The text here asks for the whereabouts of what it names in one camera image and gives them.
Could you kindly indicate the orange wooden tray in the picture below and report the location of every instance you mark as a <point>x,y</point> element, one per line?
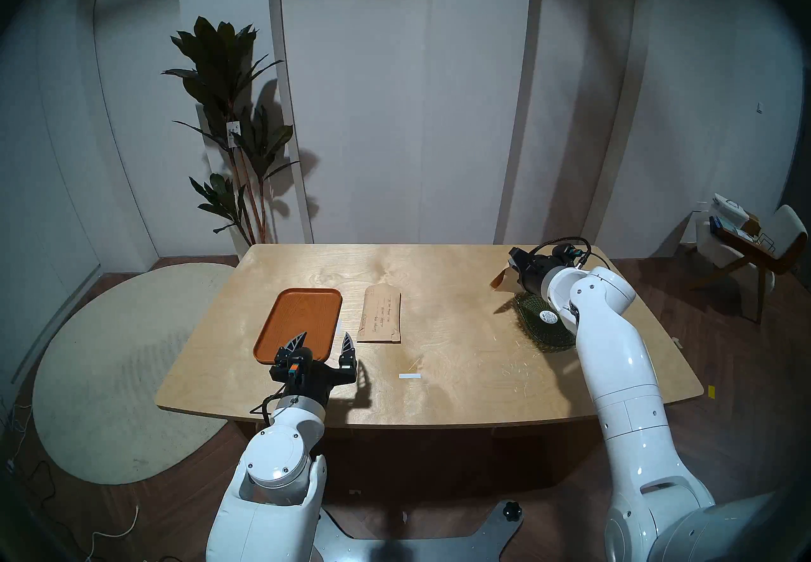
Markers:
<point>298,320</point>

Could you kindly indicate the cream wooden armchair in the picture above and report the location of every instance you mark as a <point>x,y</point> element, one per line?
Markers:
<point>789,228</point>

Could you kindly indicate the brown envelope with open flap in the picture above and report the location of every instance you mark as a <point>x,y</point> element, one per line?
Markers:
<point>380,313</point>

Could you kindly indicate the green glass tray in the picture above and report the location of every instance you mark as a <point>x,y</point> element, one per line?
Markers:
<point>538,329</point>

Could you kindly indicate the brown handwritten envelope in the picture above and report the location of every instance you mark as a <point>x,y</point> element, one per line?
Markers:
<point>499,280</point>

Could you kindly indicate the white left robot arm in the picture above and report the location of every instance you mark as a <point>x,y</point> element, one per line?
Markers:
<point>279,459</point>

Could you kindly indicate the blue box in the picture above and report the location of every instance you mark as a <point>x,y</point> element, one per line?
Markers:
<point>715,224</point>

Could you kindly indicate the beige oval rug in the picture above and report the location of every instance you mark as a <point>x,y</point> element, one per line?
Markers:
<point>114,345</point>

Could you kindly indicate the black base knob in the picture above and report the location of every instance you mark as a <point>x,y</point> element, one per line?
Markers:
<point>512,510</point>

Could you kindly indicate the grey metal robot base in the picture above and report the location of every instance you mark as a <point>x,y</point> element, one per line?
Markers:
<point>355,545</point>

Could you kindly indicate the tall dark green plant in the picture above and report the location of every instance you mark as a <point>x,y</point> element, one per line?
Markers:
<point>218,72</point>

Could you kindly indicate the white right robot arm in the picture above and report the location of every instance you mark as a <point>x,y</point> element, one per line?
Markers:
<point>621,364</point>

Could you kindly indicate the light wooden table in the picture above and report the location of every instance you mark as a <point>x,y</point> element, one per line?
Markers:
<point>443,389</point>

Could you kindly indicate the white plant tag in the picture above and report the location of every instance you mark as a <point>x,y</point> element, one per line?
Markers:
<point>233,135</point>

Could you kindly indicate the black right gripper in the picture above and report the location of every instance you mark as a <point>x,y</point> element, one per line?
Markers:
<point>537,272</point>

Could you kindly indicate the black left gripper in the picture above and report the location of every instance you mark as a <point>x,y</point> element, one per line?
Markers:
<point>307,374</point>

